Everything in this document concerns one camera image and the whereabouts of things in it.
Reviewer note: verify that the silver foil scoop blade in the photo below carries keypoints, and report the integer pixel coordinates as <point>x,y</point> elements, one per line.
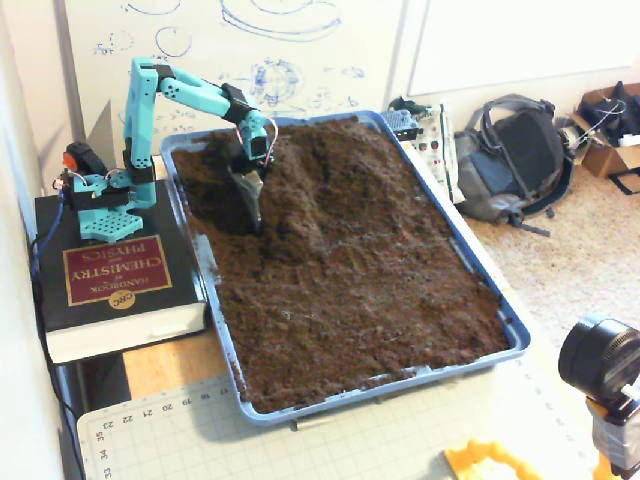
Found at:
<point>250,197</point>

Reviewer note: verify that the brown soil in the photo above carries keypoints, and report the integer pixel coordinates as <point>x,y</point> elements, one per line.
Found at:
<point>350,300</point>

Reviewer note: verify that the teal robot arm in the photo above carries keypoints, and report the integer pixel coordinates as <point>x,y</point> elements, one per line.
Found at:
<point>137,115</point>

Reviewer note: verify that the whiteboard with blue drawings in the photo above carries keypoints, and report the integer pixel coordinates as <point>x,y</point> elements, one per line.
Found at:
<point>350,50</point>

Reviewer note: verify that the black servo controller housing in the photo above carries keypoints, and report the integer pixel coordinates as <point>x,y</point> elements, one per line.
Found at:
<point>87,157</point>

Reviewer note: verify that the perforated electronics box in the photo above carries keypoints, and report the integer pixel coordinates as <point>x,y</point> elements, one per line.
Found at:
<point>400,120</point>

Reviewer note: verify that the black chemistry physics handbook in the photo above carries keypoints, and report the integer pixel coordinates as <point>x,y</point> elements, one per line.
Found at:
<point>115,270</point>

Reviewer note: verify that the dark green bag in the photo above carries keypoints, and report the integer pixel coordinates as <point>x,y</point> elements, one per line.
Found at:
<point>405,104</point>

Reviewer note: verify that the circuit board device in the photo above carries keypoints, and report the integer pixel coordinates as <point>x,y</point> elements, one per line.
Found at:
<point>440,150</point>

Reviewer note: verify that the blue plastic tray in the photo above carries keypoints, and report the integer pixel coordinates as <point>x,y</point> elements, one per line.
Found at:
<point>270,417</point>

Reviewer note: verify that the silver metal rod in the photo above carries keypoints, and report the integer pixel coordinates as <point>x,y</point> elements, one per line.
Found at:
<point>312,424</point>

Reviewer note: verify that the grey backpack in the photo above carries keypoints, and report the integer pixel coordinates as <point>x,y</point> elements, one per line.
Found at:
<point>515,150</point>

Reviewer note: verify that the blank white board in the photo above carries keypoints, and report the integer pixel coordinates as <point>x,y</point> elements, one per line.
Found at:
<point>525,40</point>

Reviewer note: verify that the grey cutting mat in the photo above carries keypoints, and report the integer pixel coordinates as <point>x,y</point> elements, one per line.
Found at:
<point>350,450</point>

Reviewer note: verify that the brown cardboard box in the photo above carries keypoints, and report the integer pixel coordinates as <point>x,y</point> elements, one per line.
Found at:
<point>605,157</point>

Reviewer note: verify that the yellow plastic part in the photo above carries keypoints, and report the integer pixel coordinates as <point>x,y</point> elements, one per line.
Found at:
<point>460,457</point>

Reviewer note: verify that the black fabric item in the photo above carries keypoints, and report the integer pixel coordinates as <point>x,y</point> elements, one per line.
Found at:
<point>625,110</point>

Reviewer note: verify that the small white box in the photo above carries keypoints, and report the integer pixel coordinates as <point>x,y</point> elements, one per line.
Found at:
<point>630,141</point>

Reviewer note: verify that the black round camera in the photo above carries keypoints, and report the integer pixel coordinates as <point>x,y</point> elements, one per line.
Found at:
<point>600,355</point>

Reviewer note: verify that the yellow camera stand grey tape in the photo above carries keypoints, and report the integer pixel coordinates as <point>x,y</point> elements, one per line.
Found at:
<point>615,440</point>

